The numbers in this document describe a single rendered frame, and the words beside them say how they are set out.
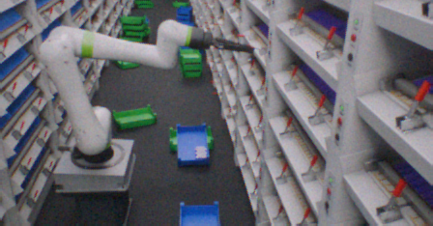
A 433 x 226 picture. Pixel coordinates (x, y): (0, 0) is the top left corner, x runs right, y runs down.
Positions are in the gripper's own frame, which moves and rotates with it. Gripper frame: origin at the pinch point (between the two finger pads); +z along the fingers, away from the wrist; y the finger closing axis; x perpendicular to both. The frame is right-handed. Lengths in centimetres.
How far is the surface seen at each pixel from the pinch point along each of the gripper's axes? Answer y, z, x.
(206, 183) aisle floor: -28, 5, -94
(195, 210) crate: 0, -3, -92
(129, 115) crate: -125, -48, -104
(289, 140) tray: 46, 14, -20
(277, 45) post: 25.3, 5.6, 9.7
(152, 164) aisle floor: -52, -27, -101
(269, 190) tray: 26, 22, -56
